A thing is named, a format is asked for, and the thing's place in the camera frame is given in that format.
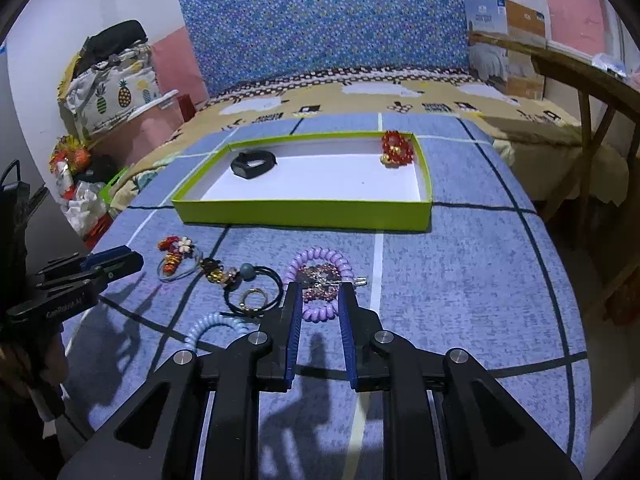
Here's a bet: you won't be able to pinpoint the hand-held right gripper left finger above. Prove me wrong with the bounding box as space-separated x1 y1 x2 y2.
57 281 305 480

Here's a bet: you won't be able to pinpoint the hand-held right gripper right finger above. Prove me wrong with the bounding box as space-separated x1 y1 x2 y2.
339 281 583 480

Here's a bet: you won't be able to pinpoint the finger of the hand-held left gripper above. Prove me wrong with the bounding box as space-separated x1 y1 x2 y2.
36 245 133 281
35 252 145 306

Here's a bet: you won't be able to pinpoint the gold ring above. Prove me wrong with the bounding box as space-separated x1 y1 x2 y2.
239 287 265 311

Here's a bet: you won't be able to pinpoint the grey hair tie red flowers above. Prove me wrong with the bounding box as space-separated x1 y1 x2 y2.
156 235 203 283

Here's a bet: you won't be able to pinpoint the black hair tie teal bead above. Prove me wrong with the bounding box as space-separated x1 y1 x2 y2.
222 261 285 318

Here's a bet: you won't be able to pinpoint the purple spiral hair tie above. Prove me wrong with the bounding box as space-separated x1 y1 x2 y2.
285 246 353 323

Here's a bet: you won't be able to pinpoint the light blue spiral hair tie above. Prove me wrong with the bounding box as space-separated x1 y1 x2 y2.
184 311 251 353

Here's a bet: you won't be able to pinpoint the small gold bead charm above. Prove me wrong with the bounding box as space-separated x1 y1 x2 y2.
199 257 224 284

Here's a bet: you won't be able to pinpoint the green cardboard tray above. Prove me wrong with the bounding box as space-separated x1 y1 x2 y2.
171 131 432 233

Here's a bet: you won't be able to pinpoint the white plastic bags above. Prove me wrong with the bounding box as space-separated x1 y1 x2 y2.
62 180 108 233

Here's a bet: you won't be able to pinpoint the green plastic bag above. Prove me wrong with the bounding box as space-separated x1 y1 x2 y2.
97 167 130 201

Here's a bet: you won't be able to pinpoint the black ribbed case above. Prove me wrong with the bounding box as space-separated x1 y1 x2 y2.
0 159 51 281

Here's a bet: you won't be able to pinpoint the red and gold ornament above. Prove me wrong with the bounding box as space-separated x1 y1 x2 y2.
48 136 92 171

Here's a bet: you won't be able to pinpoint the pink storage box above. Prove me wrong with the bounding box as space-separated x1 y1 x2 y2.
90 92 186 166

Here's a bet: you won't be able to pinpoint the blue checked blanket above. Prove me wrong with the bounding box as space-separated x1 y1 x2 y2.
60 112 593 480

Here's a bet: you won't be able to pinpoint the black smart band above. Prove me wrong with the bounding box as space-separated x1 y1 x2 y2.
230 150 278 181

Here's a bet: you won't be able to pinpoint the pineapple print bag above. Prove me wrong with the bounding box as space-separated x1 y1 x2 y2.
65 45 163 128

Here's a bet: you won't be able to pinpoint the black bag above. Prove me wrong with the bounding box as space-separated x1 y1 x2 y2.
80 20 150 68

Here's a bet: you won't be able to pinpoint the yellow printed blanket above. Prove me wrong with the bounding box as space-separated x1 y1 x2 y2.
107 67 631 221

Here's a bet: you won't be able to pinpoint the blue floral headboard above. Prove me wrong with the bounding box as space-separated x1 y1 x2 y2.
179 0 501 98

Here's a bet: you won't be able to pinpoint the wooden chair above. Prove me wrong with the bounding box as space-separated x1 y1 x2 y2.
470 32 640 321

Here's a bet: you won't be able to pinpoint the cardboard box with printed side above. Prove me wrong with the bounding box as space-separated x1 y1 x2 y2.
465 0 548 101

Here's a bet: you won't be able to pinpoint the red bead bracelet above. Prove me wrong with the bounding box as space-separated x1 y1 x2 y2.
379 130 416 166

